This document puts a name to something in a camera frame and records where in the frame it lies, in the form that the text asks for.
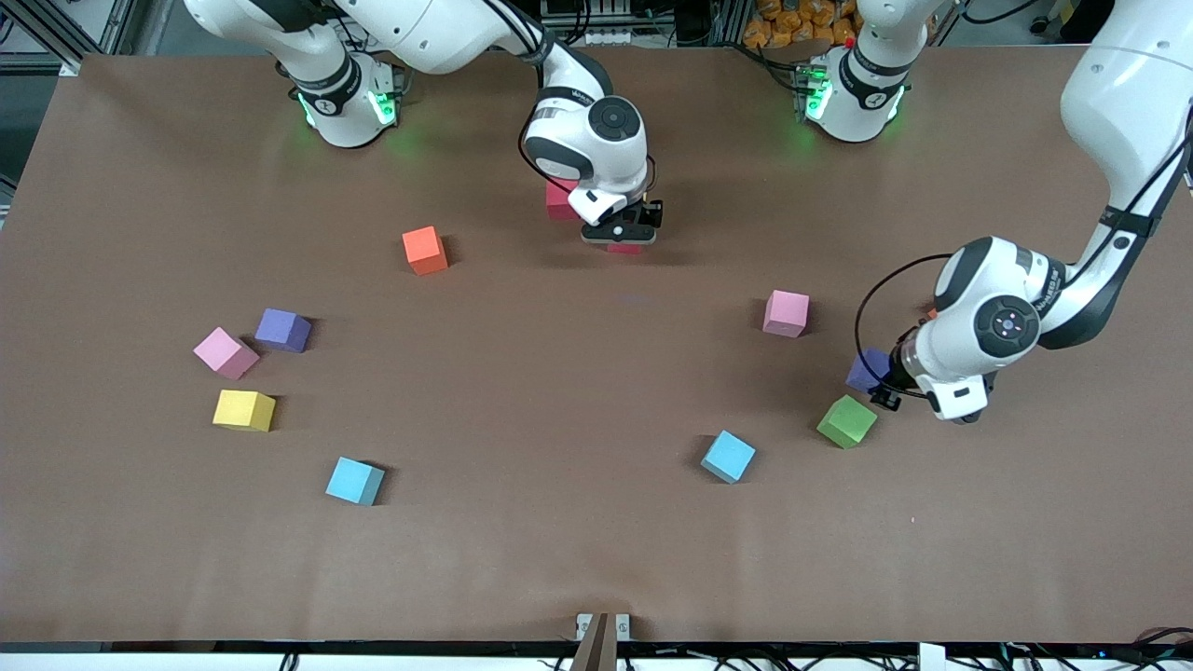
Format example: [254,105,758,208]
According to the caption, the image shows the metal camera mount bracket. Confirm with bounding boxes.
[575,612,632,671]

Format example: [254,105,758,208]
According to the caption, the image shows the white table edge strip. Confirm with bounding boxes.
[0,641,1193,671]

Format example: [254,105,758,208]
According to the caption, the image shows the orange snack bags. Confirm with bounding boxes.
[741,0,863,48]

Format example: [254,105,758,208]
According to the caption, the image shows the cyan foam cube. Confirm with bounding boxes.
[700,430,758,485]
[324,456,386,507]

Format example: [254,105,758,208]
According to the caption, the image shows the purple foam cube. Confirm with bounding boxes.
[845,349,892,394]
[254,308,313,354]

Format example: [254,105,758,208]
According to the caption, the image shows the green foam cube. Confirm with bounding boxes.
[816,394,879,450]

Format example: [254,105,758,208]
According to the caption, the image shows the light pink foam cube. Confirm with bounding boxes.
[193,326,261,381]
[762,290,811,338]

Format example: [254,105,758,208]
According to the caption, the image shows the metal equipment rack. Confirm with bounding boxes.
[539,0,677,48]

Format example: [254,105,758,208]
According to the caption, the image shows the yellow foam cube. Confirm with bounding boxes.
[212,389,278,433]

